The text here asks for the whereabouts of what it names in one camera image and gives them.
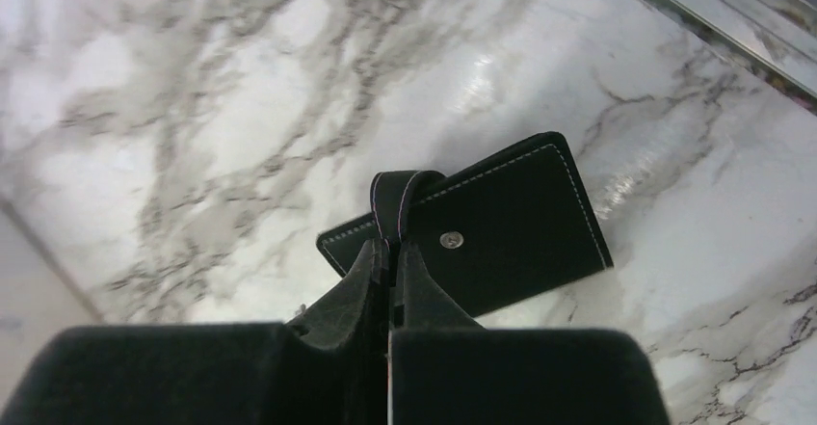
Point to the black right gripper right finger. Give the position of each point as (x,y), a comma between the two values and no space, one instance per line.
(447,369)

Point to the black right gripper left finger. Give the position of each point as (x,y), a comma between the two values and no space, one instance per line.
(326,366)

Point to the black leather card holder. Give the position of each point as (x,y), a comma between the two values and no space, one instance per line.
(503,230)

